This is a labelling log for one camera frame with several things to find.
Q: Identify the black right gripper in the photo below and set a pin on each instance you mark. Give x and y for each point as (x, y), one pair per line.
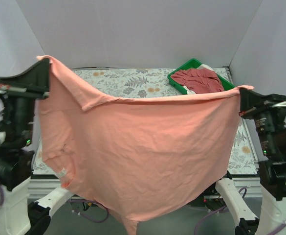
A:
(259, 105)

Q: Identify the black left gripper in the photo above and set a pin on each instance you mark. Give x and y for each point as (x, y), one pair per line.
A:
(22, 87)

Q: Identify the salmon pink t-shirt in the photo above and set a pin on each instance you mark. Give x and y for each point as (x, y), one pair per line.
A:
(139, 157)

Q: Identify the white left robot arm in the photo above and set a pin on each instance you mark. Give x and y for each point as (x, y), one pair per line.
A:
(17, 215)

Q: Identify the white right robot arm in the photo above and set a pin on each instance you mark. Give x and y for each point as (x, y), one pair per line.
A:
(272, 173)

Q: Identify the dusty rose t-shirt in tray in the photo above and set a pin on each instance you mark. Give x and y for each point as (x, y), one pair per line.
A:
(200, 81)

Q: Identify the white garment in tray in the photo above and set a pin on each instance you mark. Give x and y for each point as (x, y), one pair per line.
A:
(203, 66)

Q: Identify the green plastic tray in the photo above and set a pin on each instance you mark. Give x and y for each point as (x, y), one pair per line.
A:
(194, 63)

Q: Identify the floral patterned table mat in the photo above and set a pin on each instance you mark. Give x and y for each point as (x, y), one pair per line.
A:
(133, 80)

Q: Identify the aluminium front frame rail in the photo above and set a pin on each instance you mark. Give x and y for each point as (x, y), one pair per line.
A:
(41, 185)

